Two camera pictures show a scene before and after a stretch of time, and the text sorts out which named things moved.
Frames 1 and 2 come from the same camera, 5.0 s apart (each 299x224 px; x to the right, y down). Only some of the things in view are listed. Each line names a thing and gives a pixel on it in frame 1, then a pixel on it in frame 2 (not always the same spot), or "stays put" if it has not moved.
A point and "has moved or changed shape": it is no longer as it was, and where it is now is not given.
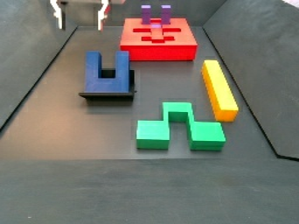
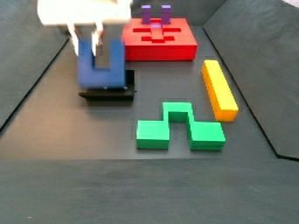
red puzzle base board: (167, 43) stays put
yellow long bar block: (221, 97) stays put
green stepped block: (207, 135) stays put
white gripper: (91, 2) → (70, 13)
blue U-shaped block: (107, 84) has moved or changed shape
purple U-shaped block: (165, 16) stays put
